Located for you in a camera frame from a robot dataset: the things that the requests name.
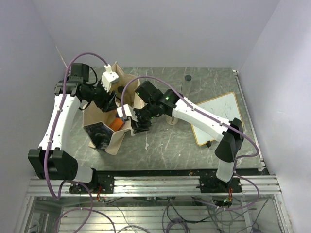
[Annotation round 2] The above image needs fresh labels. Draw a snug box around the aluminium rail frame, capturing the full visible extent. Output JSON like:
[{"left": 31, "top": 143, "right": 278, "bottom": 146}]
[{"left": 26, "top": 175, "right": 282, "bottom": 197}]

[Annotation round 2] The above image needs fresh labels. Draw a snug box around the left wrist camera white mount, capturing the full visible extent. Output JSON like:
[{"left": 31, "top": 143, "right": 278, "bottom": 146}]
[{"left": 101, "top": 64, "right": 119, "bottom": 92}]

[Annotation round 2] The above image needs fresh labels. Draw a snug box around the orange pump bottle blue collar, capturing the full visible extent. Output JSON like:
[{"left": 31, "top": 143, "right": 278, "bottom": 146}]
[{"left": 109, "top": 118, "right": 124, "bottom": 132}]

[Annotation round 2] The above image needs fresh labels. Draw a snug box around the beige round lotion bottle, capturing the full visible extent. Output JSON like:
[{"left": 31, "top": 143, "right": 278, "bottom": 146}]
[{"left": 166, "top": 116, "right": 178, "bottom": 125}]

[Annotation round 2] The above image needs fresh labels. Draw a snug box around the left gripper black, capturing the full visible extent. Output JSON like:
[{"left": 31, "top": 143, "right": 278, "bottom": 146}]
[{"left": 83, "top": 78, "right": 118, "bottom": 113}]

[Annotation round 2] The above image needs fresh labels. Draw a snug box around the yellow-framed whiteboard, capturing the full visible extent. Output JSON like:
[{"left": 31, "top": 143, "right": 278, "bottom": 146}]
[{"left": 191, "top": 92, "right": 244, "bottom": 146}]

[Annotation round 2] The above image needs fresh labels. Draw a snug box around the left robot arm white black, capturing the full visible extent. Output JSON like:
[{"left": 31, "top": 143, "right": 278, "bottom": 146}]
[{"left": 28, "top": 63, "right": 119, "bottom": 193}]

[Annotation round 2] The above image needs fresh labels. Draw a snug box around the clear square bottle black cap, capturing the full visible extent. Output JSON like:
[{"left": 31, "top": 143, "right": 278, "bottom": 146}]
[{"left": 117, "top": 86, "right": 124, "bottom": 93}]

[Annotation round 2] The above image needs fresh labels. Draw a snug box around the cream canvas tote bag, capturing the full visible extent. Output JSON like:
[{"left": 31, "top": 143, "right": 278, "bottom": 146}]
[{"left": 83, "top": 62, "right": 145, "bottom": 155}]

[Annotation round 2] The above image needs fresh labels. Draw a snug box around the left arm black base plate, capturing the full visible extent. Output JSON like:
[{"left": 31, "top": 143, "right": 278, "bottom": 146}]
[{"left": 69, "top": 176, "right": 115, "bottom": 194}]

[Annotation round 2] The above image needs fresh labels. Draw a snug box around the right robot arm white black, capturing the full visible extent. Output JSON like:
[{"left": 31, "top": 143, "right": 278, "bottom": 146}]
[{"left": 131, "top": 81, "right": 243, "bottom": 192}]

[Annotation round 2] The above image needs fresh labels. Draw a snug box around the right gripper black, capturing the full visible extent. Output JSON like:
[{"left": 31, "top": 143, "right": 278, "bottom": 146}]
[{"left": 129, "top": 101, "right": 158, "bottom": 134}]

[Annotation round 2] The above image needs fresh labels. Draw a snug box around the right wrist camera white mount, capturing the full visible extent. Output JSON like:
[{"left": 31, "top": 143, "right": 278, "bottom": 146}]
[{"left": 117, "top": 104, "right": 138, "bottom": 122}]

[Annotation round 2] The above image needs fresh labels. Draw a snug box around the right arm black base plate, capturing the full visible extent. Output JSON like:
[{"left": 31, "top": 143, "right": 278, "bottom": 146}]
[{"left": 196, "top": 177, "right": 242, "bottom": 193}]

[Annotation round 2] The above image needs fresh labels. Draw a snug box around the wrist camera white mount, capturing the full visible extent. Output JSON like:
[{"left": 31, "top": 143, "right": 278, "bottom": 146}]
[
  {"left": 101, "top": 64, "right": 119, "bottom": 92},
  {"left": 117, "top": 104, "right": 138, "bottom": 122}
]

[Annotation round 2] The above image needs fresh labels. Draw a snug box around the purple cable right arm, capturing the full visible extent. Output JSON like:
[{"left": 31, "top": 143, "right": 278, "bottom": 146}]
[{"left": 121, "top": 75, "right": 260, "bottom": 211}]

